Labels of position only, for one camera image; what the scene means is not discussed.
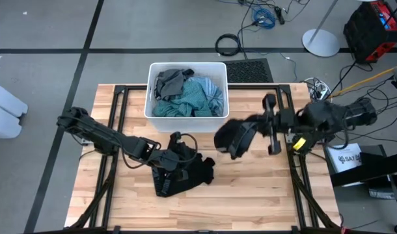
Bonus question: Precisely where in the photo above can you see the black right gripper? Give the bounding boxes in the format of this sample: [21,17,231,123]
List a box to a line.
[262,93,299,156]

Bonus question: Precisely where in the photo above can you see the black ribbed garment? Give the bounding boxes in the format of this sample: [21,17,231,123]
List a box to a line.
[151,131,216,198]

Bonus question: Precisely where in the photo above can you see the white perforated plastic basket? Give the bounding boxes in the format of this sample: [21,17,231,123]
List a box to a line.
[143,62,230,133]

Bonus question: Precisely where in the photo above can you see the green dotted shirt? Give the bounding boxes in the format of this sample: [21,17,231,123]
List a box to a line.
[152,79,215,118]

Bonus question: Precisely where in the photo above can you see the blue white-striped woven shirt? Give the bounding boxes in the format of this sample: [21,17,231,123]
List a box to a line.
[188,76,225,117]

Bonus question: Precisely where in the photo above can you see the dark grey garment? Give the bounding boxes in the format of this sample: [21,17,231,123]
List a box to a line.
[154,68,195,101]

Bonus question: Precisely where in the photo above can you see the white printed cardboard box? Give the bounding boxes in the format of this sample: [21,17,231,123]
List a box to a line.
[327,142,364,174]

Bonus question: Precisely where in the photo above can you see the black power strip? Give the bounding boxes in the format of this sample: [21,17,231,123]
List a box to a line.
[275,5,286,25]

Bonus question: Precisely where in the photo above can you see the black shelf cart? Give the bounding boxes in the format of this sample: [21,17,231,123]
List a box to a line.
[328,144,397,199]

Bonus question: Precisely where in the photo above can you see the black and red case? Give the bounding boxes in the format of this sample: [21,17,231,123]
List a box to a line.
[343,0,397,64]

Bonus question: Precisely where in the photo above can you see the white moulded furniture piece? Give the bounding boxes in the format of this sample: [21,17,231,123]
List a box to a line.
[0,79,29,140]

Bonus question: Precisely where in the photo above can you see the black metal table frame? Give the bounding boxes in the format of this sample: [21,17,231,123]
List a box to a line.
[68,84,341,230]

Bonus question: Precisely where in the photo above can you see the coiled black cable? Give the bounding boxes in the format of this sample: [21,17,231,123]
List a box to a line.
[214,33,242,57]

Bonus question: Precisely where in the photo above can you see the yellow cable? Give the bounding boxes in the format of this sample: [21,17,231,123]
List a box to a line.
[328,62,397,98]

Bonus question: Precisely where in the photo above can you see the coiled blue cable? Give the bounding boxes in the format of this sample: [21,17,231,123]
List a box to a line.
[250,6,277,30]

